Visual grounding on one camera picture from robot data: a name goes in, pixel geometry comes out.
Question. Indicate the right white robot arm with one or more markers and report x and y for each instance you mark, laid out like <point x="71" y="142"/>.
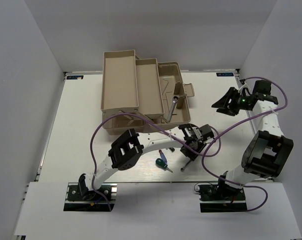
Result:
<point x="269" y="149"/>

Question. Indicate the right blue table label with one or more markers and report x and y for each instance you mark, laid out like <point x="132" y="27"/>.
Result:
<point x="224" y="74"/>

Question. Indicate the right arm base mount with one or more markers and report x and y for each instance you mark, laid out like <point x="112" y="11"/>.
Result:
<point x="213" y="201"/>

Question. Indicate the beige plastic toolbox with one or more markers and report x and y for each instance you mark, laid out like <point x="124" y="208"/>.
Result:
<point x="134" y="87"/>

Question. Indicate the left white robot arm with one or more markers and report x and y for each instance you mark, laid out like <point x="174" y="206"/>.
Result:
<point x="126" y="150"/>

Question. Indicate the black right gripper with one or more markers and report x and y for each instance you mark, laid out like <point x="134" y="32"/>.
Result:
<point x="225" y="107"/>

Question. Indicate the large silver ratchet wrench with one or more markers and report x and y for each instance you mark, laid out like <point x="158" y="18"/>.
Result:
<point x="172" y="108"/>

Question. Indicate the green stubby screwdriver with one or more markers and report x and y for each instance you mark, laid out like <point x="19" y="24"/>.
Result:
<point x="161" y="164"/>

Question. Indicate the left blue table label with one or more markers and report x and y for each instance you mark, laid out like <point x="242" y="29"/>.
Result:
<point x="75" y="77"/>

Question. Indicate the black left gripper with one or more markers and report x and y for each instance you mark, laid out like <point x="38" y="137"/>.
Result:
<point x="193" y="155"/>

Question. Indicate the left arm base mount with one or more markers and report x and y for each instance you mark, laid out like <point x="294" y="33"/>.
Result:
<point x="92" y="202"/>

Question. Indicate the blue table label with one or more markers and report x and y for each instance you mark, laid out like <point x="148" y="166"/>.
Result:
<point x="224" y="74"/>
<point x="75" y="77"/>

